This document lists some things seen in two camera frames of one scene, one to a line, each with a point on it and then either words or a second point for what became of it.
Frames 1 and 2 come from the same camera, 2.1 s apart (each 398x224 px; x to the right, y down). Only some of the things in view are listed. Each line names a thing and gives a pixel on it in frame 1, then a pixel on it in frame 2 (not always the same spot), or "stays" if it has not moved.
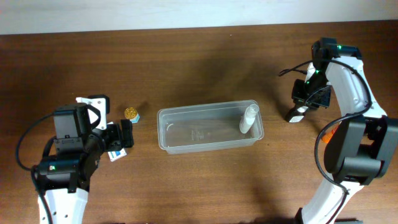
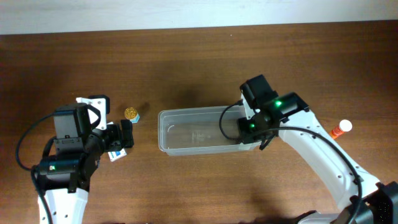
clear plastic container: (190, 128) stays
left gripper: (125, 133) stays
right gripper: (311, 101) to (245, 130)
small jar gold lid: (130, 113) stays
